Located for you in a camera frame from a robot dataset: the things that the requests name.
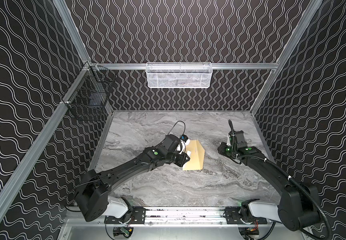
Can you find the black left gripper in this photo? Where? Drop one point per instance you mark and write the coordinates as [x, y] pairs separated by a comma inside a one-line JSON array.
[[182, 158]]

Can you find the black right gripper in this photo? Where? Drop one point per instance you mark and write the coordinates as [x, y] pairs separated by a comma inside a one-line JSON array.
[[235, 139]]

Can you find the tan kraft envelope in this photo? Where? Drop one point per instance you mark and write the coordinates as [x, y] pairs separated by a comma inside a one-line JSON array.
[[196, 153]]

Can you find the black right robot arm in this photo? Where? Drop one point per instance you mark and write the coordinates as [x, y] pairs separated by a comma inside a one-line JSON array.
[[299, 205]]

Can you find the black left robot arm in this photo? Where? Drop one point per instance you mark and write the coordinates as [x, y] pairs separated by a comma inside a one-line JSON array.
[[92, 194]]

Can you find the aluminium back crossbar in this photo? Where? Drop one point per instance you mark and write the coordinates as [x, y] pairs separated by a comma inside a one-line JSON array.
[[171, 65]]

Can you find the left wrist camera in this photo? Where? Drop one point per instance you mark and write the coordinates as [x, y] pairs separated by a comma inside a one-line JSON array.
[[184, 142]]

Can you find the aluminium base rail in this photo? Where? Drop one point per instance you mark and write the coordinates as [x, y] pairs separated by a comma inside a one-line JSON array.
[[172, 217]]

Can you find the white wire basket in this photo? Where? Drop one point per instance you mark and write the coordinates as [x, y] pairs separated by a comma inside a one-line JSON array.
[[192, 78]]

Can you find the black wire basket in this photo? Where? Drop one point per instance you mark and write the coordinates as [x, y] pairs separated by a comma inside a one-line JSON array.
[[88, 103]]

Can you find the aluminium corner post right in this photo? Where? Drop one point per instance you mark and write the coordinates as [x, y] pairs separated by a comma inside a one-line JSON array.
[[304, 21]]

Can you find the aluminium corner post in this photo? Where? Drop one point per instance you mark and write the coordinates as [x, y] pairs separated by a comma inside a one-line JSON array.
[[304, 21], [71, 28]]

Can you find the aluminium corner post left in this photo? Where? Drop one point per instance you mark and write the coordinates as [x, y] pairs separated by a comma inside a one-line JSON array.
[[71, 28]]

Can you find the aluminium left side rail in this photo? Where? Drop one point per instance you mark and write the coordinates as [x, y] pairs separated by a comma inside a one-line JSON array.
[[20, 174]]

